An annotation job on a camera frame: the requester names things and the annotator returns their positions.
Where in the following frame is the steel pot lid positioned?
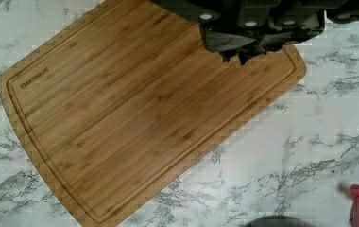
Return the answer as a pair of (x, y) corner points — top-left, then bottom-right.
(244, 216), (314, 227)

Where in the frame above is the bamboo cutting board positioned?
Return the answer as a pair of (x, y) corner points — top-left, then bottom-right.
(0, 0), (306, 227)

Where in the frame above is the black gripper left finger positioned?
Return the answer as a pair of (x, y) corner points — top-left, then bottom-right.
(199, 25), (260, 61)

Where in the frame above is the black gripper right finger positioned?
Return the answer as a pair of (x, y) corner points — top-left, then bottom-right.
(237, 29), (323, 65)

